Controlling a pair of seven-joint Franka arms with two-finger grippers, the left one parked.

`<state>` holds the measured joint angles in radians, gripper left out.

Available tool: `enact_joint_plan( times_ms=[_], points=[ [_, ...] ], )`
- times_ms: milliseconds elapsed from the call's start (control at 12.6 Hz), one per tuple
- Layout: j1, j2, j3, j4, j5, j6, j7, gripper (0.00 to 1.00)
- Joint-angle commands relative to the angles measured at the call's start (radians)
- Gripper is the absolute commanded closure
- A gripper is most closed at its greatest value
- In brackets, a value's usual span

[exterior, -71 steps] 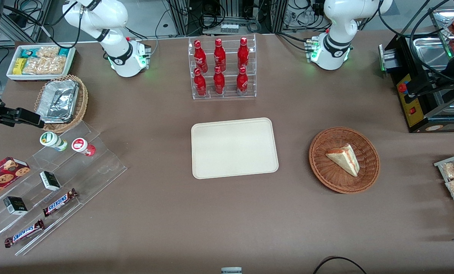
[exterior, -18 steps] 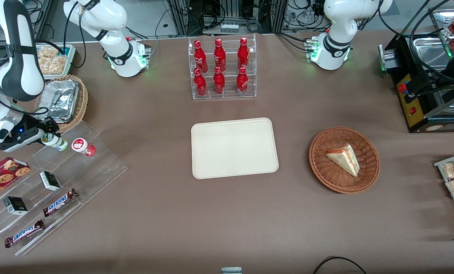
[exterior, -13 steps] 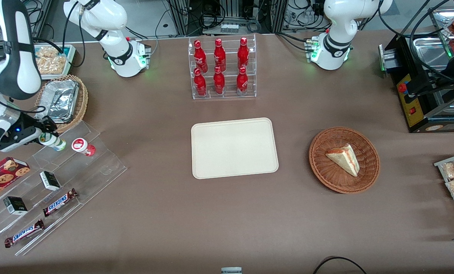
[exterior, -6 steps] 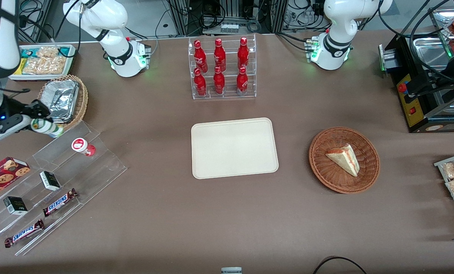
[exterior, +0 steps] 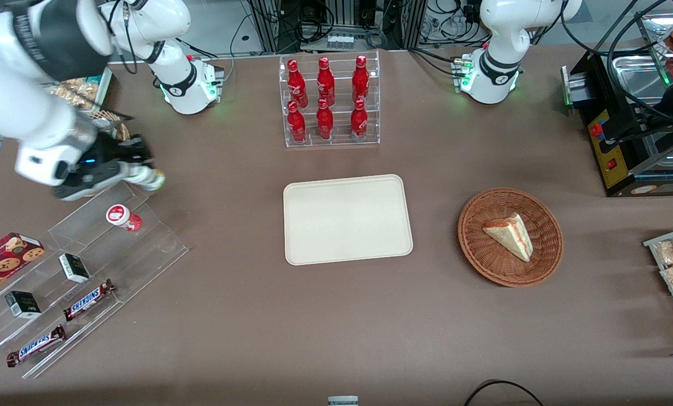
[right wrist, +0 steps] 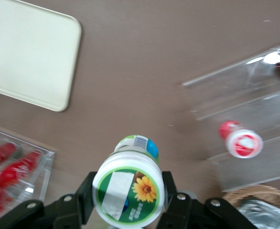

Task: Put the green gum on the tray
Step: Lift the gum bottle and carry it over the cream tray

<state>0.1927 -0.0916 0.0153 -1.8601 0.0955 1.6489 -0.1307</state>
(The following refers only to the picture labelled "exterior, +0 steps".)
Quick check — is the small black box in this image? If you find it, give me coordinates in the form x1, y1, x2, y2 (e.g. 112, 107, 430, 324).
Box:
5, 290, 42, 320
58, 253, 91, 284

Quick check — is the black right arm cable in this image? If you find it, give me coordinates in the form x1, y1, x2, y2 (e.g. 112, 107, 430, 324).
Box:
106, 0, 140, 75

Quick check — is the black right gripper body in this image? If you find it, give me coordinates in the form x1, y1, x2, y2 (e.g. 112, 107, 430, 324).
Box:
52, 134, 131, 202

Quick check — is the steel tray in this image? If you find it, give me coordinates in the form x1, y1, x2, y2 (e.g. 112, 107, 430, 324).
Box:
611, 54, 672, 107

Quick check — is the tray of packaged snacks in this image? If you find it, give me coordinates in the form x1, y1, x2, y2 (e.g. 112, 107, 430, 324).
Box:
643, 224, 673, 346

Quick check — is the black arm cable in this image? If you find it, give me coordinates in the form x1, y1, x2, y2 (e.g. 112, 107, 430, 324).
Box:
106, 0, 140, 75
560, 0, 673, 126

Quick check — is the white snack bin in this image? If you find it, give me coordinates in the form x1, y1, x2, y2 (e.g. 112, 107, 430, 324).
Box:
46, 67, 117, 116

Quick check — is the black sealing machine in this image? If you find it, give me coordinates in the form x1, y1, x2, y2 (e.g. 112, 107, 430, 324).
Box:
560, 51, 673, 197

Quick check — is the clear bag of crackers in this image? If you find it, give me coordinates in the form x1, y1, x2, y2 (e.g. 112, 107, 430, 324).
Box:
49, 78, 101, 111

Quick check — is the red cookie box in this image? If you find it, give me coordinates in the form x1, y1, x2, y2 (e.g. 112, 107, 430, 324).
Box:
0, 232, 46, 301

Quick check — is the beige plastic tray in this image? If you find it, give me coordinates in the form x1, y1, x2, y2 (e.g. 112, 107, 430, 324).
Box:
283, 174, 414, 266

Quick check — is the triangular wrapped sandwich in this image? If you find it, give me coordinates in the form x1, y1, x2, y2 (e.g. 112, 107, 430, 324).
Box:
482, 213, 534, 263

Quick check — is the black cable loop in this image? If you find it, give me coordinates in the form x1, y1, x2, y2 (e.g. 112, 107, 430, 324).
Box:
463, 379, 546, 406

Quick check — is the clear acrylic bottle rack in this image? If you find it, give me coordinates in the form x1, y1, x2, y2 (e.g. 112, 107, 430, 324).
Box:
278, 50, 381, 148

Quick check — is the Snickers chocolate bar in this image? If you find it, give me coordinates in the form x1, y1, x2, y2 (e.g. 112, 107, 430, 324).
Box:
6, 325, 68, 368
63, 279, 117, 322

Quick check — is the clear container with red food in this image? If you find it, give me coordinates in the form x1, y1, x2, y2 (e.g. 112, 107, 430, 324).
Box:
639, 12, 673, 86

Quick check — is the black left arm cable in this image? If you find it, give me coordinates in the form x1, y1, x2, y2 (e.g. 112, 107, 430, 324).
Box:
560, 0, 673, 126

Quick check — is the brown wicker basket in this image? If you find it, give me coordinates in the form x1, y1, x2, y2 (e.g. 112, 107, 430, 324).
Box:
458, 188, 564, 288

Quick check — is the light wicker basket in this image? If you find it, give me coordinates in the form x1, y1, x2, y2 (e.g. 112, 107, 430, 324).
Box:
88, 109, 131, 143

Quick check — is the clear acrylic stepped stand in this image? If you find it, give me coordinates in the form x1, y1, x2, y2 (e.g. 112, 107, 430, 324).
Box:
0, 180, 190, 380

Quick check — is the red cola bottle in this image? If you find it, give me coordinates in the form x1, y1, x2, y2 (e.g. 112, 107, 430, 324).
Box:
350, 99, 369, 142
315, 98, 335, 141
287, 59, 309, 109
351, 55, 370, 104
287, 100, 307, 144
316, 56, 336, 107

